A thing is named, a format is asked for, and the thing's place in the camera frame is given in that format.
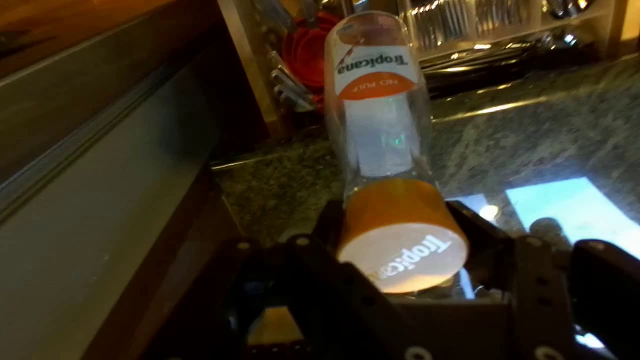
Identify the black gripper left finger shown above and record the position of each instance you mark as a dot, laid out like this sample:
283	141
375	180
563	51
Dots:
313	301

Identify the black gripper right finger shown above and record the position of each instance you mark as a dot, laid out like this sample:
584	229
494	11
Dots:
541	301

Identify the clear bottle with orange cap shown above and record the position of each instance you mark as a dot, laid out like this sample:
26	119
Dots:
381	132

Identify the red utensil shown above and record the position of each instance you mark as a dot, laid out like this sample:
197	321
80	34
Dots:
308	51

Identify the metal dish rack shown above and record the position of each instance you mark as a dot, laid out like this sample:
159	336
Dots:
507	23

